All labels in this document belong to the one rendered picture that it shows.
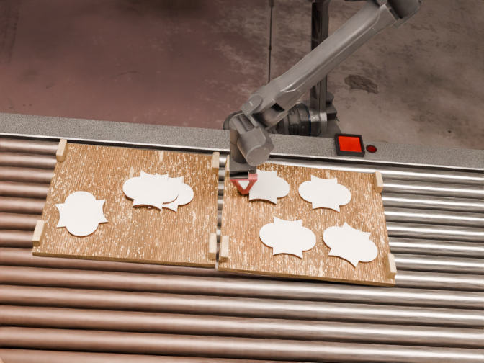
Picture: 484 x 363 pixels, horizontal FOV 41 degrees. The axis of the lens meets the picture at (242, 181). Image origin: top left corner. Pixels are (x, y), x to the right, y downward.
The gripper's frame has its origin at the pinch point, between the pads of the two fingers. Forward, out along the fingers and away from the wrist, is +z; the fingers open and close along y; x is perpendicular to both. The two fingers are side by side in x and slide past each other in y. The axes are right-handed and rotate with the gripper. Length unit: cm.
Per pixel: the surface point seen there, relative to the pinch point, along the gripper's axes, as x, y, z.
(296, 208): -12.8, -6.1, 3.8
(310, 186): -16.7, 0.8, 3.4
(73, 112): 85, 128, 80
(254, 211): -2.4, -8.1, 2.2
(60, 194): 44.0, -7.6, -5.0
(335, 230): -21.8, -13.1, 4.5
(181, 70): 37, 169, 87
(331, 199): -21.9, -2.9, 4.3
